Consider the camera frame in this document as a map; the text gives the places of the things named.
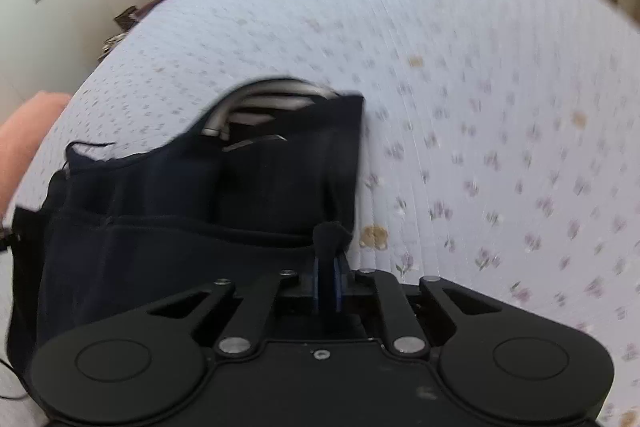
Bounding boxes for bed with floral sheet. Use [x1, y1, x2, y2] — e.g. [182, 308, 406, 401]
[0, 0, 640, 427]

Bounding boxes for black hoodie with white stripes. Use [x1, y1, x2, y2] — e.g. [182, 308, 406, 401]
[7, 78, 367, 380]

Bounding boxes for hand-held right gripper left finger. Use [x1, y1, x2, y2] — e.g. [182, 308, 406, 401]
[145, 255, 325, 358]

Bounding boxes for pink folded quilt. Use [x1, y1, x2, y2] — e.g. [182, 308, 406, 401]
[0, 90, 73, 220]

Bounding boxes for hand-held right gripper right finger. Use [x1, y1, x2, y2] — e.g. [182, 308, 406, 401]
[331, 254, 503, 357]

